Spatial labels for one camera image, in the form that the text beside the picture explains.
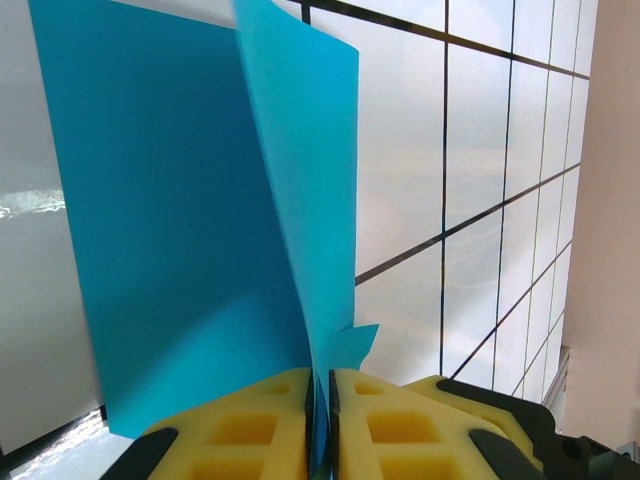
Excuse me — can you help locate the blue paper sheet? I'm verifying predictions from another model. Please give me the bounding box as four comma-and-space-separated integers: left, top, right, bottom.
27, 0, 381, 480

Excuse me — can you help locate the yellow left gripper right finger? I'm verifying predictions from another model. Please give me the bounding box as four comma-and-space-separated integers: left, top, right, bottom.
327, 368, 546, 480

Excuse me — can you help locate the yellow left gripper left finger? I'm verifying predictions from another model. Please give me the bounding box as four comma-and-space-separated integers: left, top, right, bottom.
99, 367, 315, 480

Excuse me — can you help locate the aluminium table side rail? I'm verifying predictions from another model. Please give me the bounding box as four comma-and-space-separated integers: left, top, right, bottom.
542, 343, 574, 409

